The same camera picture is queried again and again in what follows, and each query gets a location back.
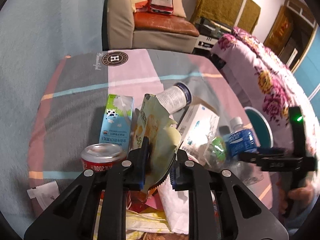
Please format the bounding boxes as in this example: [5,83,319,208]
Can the white paper wrapper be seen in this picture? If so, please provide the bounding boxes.
[27,181,60,210]

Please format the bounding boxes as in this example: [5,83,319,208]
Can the right hand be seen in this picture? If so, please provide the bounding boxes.
[277,180,315,215]

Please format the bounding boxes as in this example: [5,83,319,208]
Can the yellow-green snack bag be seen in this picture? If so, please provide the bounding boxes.
[132,94,181,193]

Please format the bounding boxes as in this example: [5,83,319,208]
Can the clear plastic water bottle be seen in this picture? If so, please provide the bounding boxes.
[227,116,264,186]

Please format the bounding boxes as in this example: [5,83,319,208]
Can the white cup blue rim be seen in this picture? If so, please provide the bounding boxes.
[156,82,193,114]

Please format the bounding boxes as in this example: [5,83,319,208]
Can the pink floral blanket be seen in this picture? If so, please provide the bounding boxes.
[210,27,319,155]

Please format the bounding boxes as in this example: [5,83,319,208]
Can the black stereo device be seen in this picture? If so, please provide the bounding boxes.
[193,16,232,56]

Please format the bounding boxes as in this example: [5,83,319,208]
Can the beige armchair orange cushion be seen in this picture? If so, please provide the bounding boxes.
[106,0,199,53]

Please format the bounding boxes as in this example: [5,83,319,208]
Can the green clear plastic wrapper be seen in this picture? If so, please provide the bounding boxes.
[204,137,227,169]

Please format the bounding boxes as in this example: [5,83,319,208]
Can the pink grey checked bedsheet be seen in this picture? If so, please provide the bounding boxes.
[28,49,251,190]

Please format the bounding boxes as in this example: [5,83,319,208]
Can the blue green milk carton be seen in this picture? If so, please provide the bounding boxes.
[99,94,134,152]

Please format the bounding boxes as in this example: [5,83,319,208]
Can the mustard yellow curtain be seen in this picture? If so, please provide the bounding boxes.
[190,0,261,34]

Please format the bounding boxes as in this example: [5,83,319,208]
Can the white medicine box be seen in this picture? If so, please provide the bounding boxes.
[178,96,220,165]

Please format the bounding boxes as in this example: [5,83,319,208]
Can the red drink can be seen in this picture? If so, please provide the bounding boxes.
[81,143,127,172]

